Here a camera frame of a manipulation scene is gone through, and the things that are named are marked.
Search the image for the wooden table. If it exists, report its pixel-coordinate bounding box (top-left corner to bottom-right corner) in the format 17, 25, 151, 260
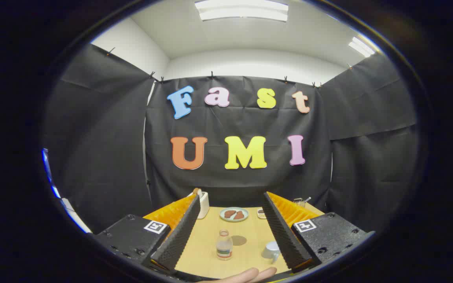
173, 204, 325, 281

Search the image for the clear plastic juice bottle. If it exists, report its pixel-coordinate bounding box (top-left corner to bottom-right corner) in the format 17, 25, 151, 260
216, 230, 234, 261

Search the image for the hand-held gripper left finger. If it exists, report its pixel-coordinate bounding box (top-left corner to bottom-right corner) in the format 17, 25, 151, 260
93, 195, 201, 272

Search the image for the pale green plate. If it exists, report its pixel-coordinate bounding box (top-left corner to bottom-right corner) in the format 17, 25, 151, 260
220, 207, 249, 222

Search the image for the small ceiling light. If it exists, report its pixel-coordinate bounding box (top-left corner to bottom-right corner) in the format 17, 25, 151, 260
348, 37, 376, 58

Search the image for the black backdrop cloth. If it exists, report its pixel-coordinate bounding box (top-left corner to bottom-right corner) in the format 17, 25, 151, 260
42, 43, 422, 234

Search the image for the white cup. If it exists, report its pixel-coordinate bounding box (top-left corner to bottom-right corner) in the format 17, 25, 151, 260
261, 241, 281, 263

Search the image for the long ceiling light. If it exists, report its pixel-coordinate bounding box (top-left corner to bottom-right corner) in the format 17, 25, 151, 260
194, 0, 289, 22

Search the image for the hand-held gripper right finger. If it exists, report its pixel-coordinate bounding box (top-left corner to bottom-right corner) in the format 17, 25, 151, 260
262, 191, 376, 274

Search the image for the white toaster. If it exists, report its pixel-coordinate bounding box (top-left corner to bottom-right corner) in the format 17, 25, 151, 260
187, 190, 210, 219

